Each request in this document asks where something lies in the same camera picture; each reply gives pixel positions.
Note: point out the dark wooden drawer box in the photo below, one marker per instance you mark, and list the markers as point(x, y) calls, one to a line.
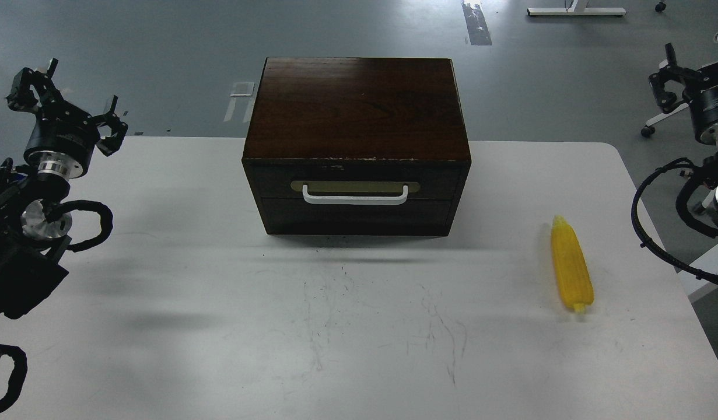
point(357, 111)

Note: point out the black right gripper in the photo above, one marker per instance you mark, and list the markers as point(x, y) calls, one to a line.
point(703, 104)

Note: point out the white table leg base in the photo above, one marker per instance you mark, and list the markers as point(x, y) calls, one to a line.
point(576, 9)

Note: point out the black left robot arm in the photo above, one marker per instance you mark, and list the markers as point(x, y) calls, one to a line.
point(37, 222)

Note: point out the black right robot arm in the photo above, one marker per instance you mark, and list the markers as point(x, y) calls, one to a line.
point(696, 205)

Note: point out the yellow corn cob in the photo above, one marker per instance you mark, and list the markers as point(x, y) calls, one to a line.
point(570, 270)

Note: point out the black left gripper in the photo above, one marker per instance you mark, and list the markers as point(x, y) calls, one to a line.
point(67, 129)

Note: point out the wooden drawer with white handle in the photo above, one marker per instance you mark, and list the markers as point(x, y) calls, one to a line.
point(423, 182)

